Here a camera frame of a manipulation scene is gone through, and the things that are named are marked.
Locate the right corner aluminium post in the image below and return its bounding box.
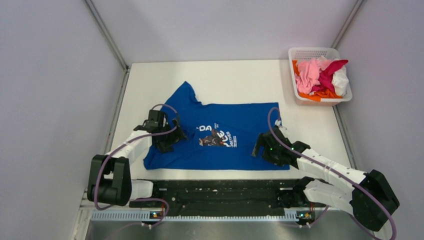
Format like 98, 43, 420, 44
331, 0, 367, 49

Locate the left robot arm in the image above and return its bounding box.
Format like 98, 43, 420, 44
86, 109, 187, 211

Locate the blue printed t-shirt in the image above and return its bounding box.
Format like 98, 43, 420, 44
143, 82, 289, 171

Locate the orange t-shirt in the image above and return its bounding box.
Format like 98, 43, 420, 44
294, 73, 343, 102

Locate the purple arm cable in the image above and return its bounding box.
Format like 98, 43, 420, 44
93, 103, 181, 229
266, 106, 398, 240

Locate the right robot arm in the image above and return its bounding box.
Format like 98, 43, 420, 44
252, 126, 400, 232

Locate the magenta t-shirt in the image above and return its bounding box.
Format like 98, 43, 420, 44
311, 59, 349, 94

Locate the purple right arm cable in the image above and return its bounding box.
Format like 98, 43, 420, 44
266, 106, 398, 240

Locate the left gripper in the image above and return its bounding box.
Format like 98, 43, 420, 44
155, 118, 188, 153

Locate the white t-shirt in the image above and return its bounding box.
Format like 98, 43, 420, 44
331, 66, 349, 97

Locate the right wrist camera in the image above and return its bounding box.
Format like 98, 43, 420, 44
274, 119, 287, 131

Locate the pink t-shirt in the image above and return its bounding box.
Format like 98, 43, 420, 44
292, 56, 332, 95

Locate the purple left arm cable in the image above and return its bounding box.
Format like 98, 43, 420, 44
93, 103, 181, 229

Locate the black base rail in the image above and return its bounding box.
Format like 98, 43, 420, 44
129, 179, 323, 217

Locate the white slotted cable duct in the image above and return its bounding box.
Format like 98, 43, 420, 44
90, 210, 315, 223

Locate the corner aluminium post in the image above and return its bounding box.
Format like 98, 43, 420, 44
331, 0, 367, 49
83, 0, 129, 71

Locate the left corner aluminium post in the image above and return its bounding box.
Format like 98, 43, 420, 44
83, 0, 129, 71

